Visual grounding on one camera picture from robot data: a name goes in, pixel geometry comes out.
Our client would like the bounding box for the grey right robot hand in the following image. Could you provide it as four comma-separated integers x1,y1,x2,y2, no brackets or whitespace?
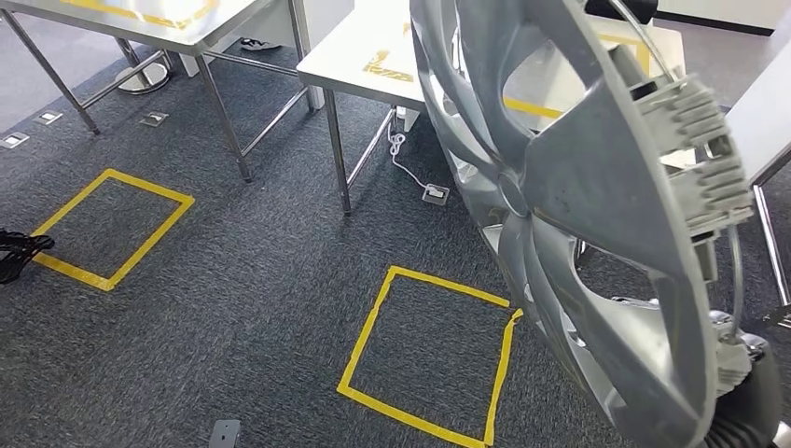
608,295,783,434

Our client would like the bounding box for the silver plastic hubcap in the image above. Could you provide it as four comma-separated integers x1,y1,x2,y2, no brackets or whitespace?
408,0,756,448

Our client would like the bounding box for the steel workbench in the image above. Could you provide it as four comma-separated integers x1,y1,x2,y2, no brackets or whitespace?
296,0,687,217

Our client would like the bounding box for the white plug cable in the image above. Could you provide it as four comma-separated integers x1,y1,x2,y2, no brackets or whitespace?
387,107,434,193

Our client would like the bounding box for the grey robot foot plate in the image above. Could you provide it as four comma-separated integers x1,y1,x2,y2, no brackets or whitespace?
208,420,243,448

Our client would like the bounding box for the steel table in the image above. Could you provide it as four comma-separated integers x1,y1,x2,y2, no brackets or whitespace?
0,0,311,184
726,36,791,329

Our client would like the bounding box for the black cable bundle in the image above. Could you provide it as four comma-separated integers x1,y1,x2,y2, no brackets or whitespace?
0,229,56,286

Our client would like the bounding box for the round steel base plate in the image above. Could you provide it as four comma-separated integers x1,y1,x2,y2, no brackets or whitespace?
116,62,171,95

